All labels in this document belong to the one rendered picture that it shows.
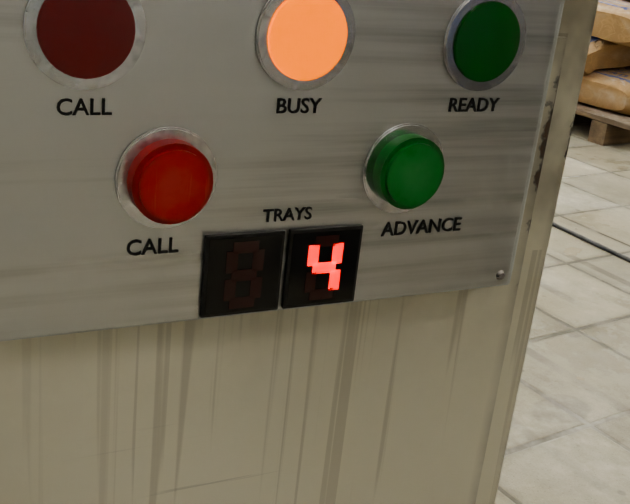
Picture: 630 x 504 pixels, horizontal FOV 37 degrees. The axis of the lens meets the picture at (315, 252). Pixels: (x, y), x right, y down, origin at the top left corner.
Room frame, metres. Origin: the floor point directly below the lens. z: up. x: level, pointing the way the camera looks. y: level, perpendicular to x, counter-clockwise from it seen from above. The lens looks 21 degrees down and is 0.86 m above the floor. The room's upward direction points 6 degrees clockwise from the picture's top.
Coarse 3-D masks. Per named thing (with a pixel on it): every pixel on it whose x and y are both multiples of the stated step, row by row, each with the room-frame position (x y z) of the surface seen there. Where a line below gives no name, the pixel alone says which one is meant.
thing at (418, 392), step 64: (576, 0) 0.45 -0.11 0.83; (576, 64) 0.46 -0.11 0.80; (192, 320) 0.37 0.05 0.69; (256, 320) 0.38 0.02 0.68; (320, 320) 0.39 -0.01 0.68; (384, 320) 0.41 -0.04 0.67; (448, 320) 0.43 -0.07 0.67; (512, 320) 0.45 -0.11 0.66; (0, 384) 0.33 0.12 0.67; (64, 384) 0.34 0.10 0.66; (128, 384) 0.35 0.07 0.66; (192, 384) 0.37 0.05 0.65; (256, 384) 0.38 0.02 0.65; (320, 384) 0.40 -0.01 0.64; (384, 384) 0.41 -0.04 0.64; (448, 384) 0.43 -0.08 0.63; (512, 384) 0.46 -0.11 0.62; (0, 448) 0.33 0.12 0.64; (64, 448) 0.34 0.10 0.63; (128, 448) 0.35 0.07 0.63; (192, 448) 0.37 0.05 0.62; (256, 448) 0.38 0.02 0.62; (320, 448) 0.40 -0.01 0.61; (384, 448) 0.42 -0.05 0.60; (448, 448) 0.44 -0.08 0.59
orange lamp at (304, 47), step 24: (288, 0) 0.34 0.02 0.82; (312, 0) 0.35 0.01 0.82; (288, 24) 0.34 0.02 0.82; (312, 24) 0.35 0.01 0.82; (336, 24) 0.35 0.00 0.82; (288, 48) 0.34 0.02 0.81; (312, 48) 0.35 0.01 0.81; (336, 48) 0.35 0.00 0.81; (288, 72) 0.34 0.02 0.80; (312, 72) 0.35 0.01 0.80
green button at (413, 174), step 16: (400, 144) 0.36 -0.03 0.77; (416, 144) 0.37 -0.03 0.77; (432, 144) 0.37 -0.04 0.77; (384, 160) 0.36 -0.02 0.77; (400, 160) 0.36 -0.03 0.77; (416, 160) 0.37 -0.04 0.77; (432, 160) 0.37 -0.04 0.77; (384, 176) 0.36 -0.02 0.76; (400, 176) 0.36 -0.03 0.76; (416, 176) 0.37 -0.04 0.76; (432, 176) 0.37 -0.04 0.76; (384, 192) 0.36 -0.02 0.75; (400, 192) 0.36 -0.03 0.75; (416, 192) 0.37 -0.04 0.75; (432, 192) 0.37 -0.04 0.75; (400, 208) 0.37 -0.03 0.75
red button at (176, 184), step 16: (160, 144) 0.32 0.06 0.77; (176, 144) 0.32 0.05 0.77; (144, 160) 0.31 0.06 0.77; (160, 160) 0.31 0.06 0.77; (176, 160) 0.32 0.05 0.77; (192, 160) 0.32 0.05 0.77; (128, 176) 0.32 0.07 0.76; (144, 176) 0.31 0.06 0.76; (160, 176) 0.32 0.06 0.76; (176, 176) 0.32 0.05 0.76; (192, 176) 0.32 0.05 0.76; (208, 176) 0.32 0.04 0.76; (128, 192) 0.32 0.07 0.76; (144, 192) 0.31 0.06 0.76; (160, 192) 0.32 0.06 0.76; (176, 192) 0.32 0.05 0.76; (192, 192) 0.32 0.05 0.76; (208, 192) 0.32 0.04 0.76; (144, 208) 0.31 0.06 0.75; (160, 208) 0.32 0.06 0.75; (176, 208) 0.32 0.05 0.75; (192, 208) 0.32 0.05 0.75
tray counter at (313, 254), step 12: (324, 240) 0.36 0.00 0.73; (336, 240) 0.36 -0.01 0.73; (312, 252) 0.35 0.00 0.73; (336, 252) 0.36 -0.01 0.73; (312, 264) 0.35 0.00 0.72; (324, 264) 0.36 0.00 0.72; (312, 276) 0.35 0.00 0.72; (336, 276) 0.36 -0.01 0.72; (312, 288) 0.35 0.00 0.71; (324, 288) 0.36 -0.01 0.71; (336, 288) 0.36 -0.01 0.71
